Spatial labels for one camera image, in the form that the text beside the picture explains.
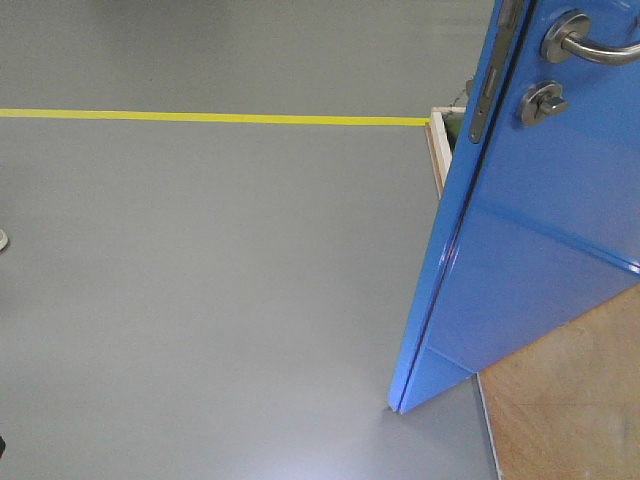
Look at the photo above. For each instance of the blue door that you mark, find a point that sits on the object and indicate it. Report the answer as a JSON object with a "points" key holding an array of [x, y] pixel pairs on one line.
{"points": [[421, 372]]}

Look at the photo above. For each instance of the steel door lever handle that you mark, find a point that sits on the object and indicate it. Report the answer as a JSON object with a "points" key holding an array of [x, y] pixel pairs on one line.
{"points": [[568, 36]]}

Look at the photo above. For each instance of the white far edge batten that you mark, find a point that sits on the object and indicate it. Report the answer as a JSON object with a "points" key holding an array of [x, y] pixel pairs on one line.
{"points": [[441, 144]]}

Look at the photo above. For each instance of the green sandbag left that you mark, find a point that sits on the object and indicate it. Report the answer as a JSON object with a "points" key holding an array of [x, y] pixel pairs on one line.
{"points": [[453, 123]]}

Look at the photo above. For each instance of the steel thumb turn lock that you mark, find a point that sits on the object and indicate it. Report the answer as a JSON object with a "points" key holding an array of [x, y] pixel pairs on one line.
{"points": [[545, 99]]}

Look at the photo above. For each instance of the steel latch face plate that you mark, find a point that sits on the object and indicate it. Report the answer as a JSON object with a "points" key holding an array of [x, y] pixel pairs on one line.
{"points": [[502, 37]]}

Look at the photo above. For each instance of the plywood base platform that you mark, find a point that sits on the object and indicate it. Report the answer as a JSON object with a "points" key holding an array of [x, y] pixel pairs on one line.
{"points": [[565, 400]]}

